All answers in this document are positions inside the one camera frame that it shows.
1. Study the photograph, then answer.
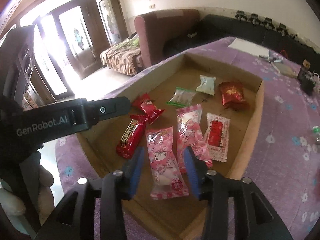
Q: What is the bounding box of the maroon armchair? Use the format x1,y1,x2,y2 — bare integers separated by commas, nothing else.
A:
134,9,200,68

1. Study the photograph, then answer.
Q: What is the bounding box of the white paper sheet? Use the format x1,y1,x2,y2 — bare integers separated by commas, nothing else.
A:
228,38,269,57

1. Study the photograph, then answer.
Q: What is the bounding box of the black sofa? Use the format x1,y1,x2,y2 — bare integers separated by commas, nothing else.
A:
163,15,319,68

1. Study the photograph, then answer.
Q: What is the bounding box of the pale green snack packet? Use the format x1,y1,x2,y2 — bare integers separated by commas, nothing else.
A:
196,75,216,96

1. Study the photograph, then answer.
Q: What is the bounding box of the white red snack packet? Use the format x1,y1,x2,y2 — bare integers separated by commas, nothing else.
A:
204,113,231,163

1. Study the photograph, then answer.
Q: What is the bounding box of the pink cartoon candy packet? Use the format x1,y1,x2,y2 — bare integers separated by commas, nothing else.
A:
146,127,189,200

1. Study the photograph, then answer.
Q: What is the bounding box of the green clear candy packet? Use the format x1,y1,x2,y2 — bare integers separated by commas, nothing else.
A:
166,87,196,108

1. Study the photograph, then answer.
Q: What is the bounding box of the cardboard tray box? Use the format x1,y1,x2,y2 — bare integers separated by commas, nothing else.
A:
76,52,265,240

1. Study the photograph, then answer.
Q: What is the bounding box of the gloved left hand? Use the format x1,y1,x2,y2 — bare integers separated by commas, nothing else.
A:
1,164,55,227

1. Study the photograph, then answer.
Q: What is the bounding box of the patterned blanket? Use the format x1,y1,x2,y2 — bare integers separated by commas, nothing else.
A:
100,33,144,76

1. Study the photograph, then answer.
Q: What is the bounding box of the dark red gold snack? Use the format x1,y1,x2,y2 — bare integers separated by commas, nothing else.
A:
219,82,249,111

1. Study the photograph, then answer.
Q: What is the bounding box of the red bar snack packet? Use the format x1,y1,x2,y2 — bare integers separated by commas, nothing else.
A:
116,115,148,159

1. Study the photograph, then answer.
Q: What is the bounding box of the long red snack packet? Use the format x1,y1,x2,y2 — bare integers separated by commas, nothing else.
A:
132,93,165,125

